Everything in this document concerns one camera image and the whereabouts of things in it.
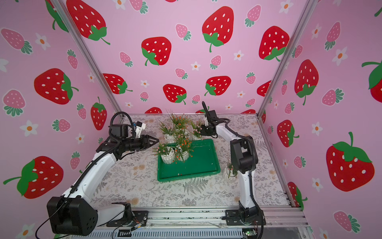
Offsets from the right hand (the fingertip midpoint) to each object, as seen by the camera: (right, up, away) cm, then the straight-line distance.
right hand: (199, 132), depth 101 cm
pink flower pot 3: (+18, -22, -19) cm, 34 cm away
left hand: (-23, -4, -23) cm, 32 cm away
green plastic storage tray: (+3, -19, -6) cm, 20 cm away
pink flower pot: (-20, -13, -10) cm, 26 cm away
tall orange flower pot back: (-13, +3, -3) cm, 13 cm away
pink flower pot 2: (-2, +4, -3) cm, 6 cm away
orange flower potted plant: (-10, -12, -10) cm, 18 cm away
